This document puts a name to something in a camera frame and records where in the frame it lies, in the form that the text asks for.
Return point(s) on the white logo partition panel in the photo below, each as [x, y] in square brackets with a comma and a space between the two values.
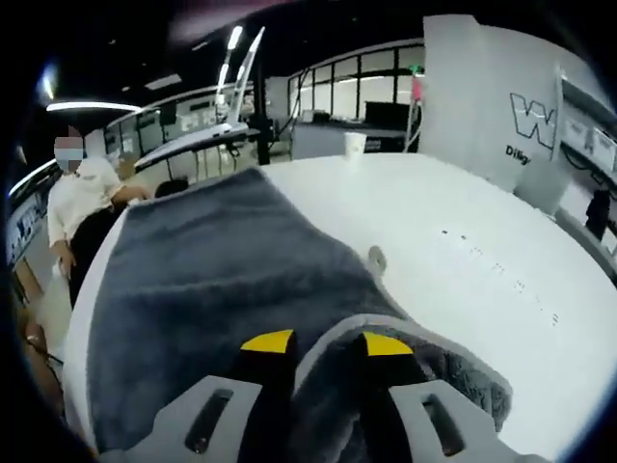
[472, 96]

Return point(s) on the straight ceiling light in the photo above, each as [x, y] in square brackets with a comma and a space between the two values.
[234, 38]

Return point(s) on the light grey chair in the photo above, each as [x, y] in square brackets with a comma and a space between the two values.
[540, 185]

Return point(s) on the grey towel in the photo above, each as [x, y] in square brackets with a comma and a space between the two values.
[217, 270]

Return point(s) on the grey metal shelf rack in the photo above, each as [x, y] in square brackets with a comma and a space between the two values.
[588, 120]

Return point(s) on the black support pole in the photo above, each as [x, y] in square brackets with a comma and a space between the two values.
[263, 125]

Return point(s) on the black backpack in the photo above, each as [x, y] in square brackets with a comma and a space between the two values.
[598, 212]

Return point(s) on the black monitor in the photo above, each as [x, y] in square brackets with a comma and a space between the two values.
[383, 114]

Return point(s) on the white paper cup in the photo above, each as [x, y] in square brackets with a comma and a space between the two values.
[354, 144]

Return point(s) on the pink object on stand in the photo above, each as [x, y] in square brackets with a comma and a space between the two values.
[417, 89]

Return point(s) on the grey counter desk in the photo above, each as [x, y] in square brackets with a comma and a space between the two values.
[328, 140]

